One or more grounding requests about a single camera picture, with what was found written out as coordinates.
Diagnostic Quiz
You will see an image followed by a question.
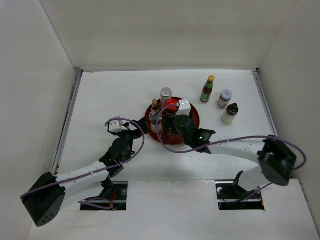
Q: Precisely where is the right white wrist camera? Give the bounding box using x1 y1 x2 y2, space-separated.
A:
176 99 191 117

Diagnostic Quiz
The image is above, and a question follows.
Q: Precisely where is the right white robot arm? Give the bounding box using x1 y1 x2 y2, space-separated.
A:
173 115 297 198

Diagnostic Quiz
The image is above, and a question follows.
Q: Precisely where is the jar with silver lid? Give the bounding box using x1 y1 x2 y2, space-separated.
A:
160 87 172 108

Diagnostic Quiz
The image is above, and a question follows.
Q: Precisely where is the small yellow label bottle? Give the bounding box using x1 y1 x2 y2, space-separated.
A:
151 99 159 112

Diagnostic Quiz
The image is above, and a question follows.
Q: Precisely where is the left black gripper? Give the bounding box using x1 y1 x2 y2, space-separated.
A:
114 117 147 150

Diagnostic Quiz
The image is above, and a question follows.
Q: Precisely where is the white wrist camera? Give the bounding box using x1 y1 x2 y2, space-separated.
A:
176 99 191 117
105 116 126 133

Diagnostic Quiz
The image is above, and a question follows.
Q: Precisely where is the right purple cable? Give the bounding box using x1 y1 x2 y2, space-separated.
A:
156 102 308 171

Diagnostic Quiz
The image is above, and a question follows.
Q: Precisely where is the jar with red lid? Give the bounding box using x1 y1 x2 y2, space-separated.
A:
162 99 178 136

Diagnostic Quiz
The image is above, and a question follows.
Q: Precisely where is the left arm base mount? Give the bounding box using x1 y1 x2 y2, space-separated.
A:
80 181 129 211

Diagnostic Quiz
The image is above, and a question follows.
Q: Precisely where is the white bottle with black pump cap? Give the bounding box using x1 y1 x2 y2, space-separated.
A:
221 103 239 125

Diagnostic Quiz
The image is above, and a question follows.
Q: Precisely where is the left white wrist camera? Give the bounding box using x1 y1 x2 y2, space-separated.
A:
105 116 126 133

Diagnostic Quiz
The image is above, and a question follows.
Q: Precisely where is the red round lacquer tray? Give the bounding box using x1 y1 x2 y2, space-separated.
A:
144 104 200 146

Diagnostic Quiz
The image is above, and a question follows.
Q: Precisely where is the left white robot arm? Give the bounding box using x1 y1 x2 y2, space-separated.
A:
20 117 148 227

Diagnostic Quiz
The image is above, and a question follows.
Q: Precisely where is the tall green red sauce bottle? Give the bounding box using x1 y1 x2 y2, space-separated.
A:
200 75 215 103

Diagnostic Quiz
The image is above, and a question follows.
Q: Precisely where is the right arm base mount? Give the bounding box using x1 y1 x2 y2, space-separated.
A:
215 171 265 211

